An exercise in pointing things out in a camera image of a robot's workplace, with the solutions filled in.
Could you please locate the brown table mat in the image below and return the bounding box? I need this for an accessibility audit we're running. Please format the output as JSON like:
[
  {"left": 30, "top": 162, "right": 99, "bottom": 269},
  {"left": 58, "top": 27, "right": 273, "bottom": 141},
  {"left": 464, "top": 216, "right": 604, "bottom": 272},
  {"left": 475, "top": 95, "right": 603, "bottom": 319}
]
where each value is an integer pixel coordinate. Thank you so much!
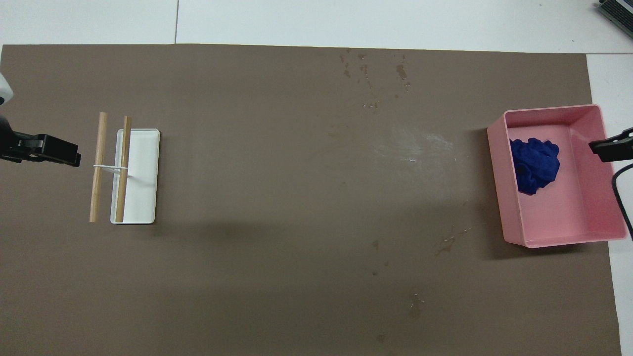
[{"left": 0, "top": 44, "right": 623, "bottom": 356}]

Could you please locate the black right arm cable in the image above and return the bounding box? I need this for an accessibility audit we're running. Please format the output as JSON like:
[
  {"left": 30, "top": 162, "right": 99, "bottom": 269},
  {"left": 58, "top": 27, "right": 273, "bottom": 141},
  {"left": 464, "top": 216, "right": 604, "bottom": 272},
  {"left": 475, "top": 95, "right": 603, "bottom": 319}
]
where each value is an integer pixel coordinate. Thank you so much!
[{"left": 612, "top": 163, "right": 633, "bottom": 241}]

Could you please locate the pink plastic bin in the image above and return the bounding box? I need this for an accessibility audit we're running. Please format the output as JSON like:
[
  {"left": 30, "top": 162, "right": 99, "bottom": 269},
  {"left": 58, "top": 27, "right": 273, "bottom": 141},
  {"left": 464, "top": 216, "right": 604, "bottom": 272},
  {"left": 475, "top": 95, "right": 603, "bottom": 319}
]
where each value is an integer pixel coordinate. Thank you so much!
[{"left": 487, "top": 104, "right": 629, "bottom": 249}]

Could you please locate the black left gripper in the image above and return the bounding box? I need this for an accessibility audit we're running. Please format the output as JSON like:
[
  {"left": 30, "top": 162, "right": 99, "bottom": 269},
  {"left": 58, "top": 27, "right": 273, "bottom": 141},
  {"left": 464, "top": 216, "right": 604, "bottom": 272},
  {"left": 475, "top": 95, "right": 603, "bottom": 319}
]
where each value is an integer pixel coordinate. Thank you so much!
[{"left": 0, "top": 116, "right": 82, "bottom": 168}]

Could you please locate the blue towel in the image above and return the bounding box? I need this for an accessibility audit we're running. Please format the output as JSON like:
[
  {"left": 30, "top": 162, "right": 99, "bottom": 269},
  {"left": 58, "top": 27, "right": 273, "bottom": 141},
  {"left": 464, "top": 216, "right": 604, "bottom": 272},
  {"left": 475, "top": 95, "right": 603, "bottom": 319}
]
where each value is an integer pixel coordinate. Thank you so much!
[{"left": 509, "top": 137, "right": 561, "bottom": 196}]

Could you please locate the dark grey striped device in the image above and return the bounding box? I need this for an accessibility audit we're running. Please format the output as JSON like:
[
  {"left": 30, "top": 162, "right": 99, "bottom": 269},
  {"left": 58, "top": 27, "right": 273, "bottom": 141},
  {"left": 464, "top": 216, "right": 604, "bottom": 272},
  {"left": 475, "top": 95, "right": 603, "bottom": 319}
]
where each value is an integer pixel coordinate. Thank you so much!
[{"left": 596, "top": 0, "right": 633, "bottom": 39}]

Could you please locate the white rack with wooden rods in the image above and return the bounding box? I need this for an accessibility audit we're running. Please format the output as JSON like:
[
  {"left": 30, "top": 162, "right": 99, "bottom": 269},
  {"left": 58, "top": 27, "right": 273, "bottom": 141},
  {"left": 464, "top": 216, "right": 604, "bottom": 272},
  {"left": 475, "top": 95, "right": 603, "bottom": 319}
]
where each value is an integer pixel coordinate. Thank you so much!
[{"left": 89, "top": 112, "right": 161, "bottom": 225}]

